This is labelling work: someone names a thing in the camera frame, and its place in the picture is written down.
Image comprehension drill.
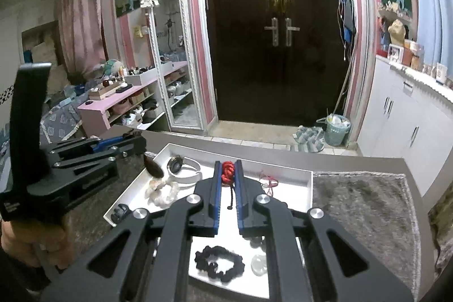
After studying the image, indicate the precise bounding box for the hanging cables and bag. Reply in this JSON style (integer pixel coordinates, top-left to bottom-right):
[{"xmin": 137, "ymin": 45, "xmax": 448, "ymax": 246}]
[{"xmin": 338, "ymin": 0, "xmax": 358, "ymax": 62}]

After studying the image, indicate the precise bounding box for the tan plush toy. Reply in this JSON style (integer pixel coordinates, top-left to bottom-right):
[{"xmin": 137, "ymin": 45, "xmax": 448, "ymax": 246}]
[{"xmin": 387, "ymin": 19, "xmax": 406, "ymax": 46}]

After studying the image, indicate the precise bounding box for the silver door handle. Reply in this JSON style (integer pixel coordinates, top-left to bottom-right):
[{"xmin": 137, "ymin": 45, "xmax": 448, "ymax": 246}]
[
  {"xmin": 285, "ymin": 17, "xmax": 301, "ymax": 47},
  {"xmin": 265, "ymin": 17, "xmax": 279, "ymax": 47}
]

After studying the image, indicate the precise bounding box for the white strap wristwatch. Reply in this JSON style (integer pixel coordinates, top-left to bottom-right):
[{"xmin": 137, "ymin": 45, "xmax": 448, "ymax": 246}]
[{"xmin": 166, "ymin": 155, "xmax": 203, "ymax": 187}]

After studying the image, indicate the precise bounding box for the pink curtain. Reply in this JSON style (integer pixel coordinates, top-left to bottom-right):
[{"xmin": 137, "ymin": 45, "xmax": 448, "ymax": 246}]
[{"xmin": 55, "ymin": 0, "xmax": 107, "ymax": 76}]

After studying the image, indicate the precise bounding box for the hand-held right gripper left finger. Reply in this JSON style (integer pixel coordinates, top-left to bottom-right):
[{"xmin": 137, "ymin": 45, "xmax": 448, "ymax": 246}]
[{"xmin": 40, "ymin": 160, "xmax": 224, "ymax": 302}]

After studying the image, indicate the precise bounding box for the blue patterned cloth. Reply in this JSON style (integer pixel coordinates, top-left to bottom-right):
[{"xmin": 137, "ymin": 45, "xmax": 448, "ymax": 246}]
[{"xmin": 38, "ymin": 90, "xmax": 87, "ymax": 144}]

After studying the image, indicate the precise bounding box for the pale green plush toy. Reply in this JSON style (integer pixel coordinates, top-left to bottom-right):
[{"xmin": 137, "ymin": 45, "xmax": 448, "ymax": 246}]
[{"xmin": 103, "ymin": 59, "xmax": 124, "ymax": 76}]

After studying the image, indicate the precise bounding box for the brown hair clip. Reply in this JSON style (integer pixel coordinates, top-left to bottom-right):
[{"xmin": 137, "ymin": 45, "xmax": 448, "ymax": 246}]
[{"xmin": 142, "ymin": 153, "xmax": 165, "ymax": 180}]

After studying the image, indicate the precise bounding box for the red string bracelet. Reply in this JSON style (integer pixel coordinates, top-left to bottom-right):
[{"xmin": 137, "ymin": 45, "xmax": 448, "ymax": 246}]
[{"xmin": 258, "ymin": 170, "xmax": 280, "ymax": 196}]

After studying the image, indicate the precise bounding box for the person's left hand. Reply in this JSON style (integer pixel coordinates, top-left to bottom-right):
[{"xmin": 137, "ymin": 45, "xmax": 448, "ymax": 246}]
[{"xmin": 1, "ymin": 222, "xmax": 74, "ymax": 269}]

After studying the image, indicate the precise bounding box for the black scrunchie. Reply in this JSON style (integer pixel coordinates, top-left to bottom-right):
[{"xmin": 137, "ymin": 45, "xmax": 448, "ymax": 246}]
[{"xmin": 195, "ymin": 245, "xmax": 245, "ymax": 283}]

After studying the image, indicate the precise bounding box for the grey fuzzy mat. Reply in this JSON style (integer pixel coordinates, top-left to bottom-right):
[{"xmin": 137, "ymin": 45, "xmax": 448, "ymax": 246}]
[{"xmin": 313, "ymin": 171, "xmax": 430, "ymax": 302}]

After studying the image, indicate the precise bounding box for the pink shelf unit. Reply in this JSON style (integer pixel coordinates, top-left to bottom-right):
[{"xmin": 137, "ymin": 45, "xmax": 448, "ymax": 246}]
[{"xmin": 77, "ymin": 61, "xmax": 193, "ymax": 131}]

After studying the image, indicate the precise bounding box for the green trash bin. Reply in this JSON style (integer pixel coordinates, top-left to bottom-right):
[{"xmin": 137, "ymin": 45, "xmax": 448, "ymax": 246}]
[{"xmin": 324, "ymin": 114, "xmax": 352, "ymax": 147}]

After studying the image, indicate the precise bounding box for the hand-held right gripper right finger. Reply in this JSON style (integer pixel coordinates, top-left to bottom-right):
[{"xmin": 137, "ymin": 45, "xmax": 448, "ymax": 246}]
[{"xmin": 234, "ymin": 160, "xmax": 414, "ymax": 302}]

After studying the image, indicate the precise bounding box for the floral cloth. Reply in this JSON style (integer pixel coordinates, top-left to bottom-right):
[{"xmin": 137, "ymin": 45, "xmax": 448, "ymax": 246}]
[{"xmin": 428, "ymin": 190, "xmax": 453, "ymax": 276}]

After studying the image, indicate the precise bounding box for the white cabinet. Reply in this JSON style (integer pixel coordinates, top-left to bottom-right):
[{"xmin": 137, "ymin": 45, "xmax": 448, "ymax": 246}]
[{"xmin": 356, "ymin": 54, "xmax": 453, "ymax": 198}]

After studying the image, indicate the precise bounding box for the white fabric flower hair clip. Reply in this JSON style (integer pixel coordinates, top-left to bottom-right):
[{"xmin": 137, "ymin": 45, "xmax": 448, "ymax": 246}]
[{"xmin": 145, "ymin": 178, "xmax": 168, "ymax": 201}]

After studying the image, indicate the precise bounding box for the dark double door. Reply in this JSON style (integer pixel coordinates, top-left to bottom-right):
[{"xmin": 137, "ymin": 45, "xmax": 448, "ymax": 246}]
[{"xmin": 202, "ymin": 0, "xmax": 354, "ymax": 127}]

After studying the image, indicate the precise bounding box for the red knot cord charm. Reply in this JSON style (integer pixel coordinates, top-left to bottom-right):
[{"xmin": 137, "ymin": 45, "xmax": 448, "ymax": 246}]
[{"xmin": 221, "ymin": 160, "xmax": 237, "ymax": 211}]

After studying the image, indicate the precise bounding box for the translucent pale hair clip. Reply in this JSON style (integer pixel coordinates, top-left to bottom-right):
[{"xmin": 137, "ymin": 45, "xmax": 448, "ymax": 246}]
[{"xmin": 251, "ymin": 253, "xmax": 270, "ymax": 277}]

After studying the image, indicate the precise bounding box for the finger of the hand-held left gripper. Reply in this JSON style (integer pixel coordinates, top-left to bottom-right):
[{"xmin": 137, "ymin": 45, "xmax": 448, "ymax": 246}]
[
  {"xmin": 52, "ymin": 155, "xmax": 120, "ymax": 208},
  {"xmin": 47, "ymin": 131, "xmax": 147, "ymax": 163}
]

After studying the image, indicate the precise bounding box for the white rectangular tray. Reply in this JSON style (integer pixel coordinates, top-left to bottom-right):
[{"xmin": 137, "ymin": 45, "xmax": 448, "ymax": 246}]
[{"xmin": 103, "ymin": 143, "xmax": 314, "ymax": 301}]

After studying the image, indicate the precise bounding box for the white framed standing mirror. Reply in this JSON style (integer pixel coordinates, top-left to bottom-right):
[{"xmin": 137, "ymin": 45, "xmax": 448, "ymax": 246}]
[{"xmin": 143, "ymin": 0, "xmax": 206, "ymax": 133}]

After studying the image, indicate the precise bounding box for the white satin scrunchie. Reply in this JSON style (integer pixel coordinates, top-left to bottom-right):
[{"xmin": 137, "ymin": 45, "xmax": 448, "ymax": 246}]
[{"xmin": 154, "ymin": 181, "xmax": 181, "ymax": 209}]

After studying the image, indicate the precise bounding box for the grey slipper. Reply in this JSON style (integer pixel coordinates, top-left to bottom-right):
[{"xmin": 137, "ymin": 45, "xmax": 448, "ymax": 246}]
[
  {"xmin": 306, "ymin": 134, "xmax": 325, "ymax": 154},
  {"xmin": 292, "ymin": 125, "xmax": 315, "ymax": 147}
]

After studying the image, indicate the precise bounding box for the small white box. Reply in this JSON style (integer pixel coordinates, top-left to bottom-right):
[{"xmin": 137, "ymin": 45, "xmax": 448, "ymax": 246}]
[{"xmin": 387, "ymin": 43, "xmax": 406, "ymax": 64}]

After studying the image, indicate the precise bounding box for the pale blue curtain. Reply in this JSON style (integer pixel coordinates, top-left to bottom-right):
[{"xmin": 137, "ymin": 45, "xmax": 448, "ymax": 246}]
[{"xmin": 403, "ymin": 0, "xmax": 453, "ymax": 83}]

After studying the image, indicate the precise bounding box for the black hair claw clip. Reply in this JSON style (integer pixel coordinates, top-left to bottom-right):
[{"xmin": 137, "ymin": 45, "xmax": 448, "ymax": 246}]
[{"xmin": 111, "ymin": 204, "xmax": 130, "ymax": 224}]

